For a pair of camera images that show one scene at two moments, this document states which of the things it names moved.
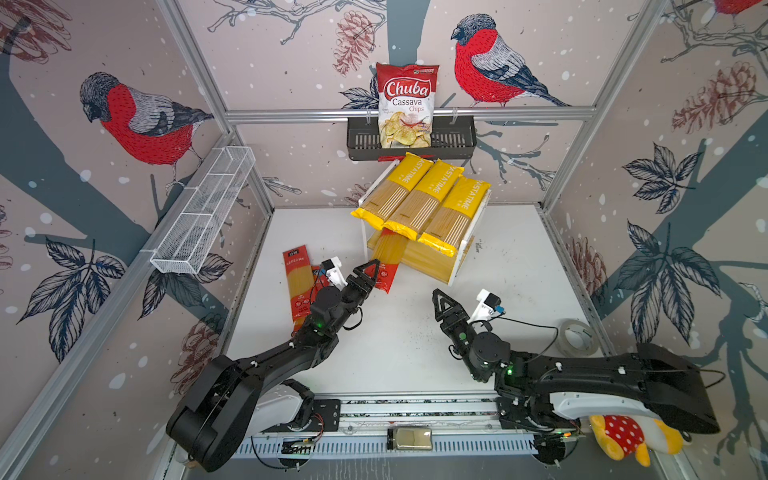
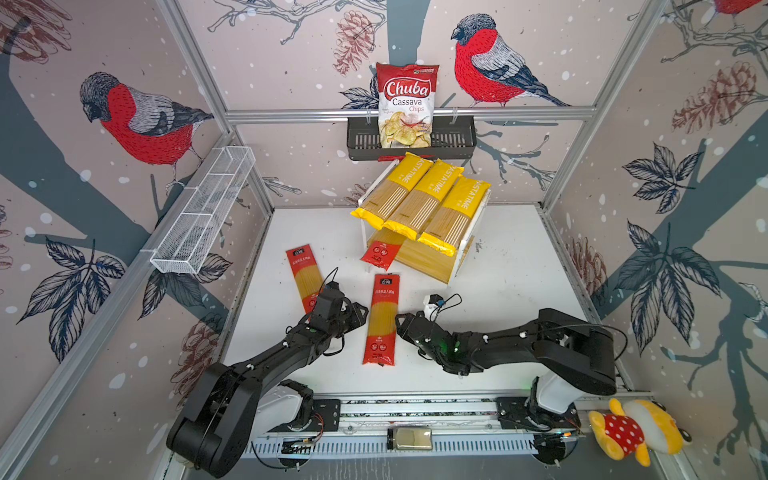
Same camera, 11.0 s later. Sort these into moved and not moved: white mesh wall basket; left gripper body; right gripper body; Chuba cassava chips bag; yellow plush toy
Moved: right gripper body; left gripper body
Not moved: Chuba cassava chips bag; yellow plush toy; white mesh wall basket
